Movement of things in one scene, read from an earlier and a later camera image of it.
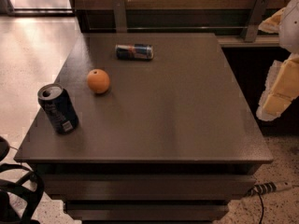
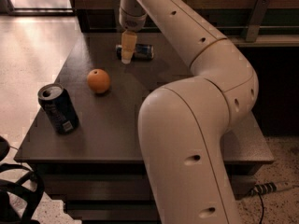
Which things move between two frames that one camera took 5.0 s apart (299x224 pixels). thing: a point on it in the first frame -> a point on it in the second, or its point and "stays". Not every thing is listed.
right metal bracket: x=256 y=13 stays
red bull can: x=137 y=51 stays
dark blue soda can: x=59 y=107 stays
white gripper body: x=290 y=27 -> x=133 y=21
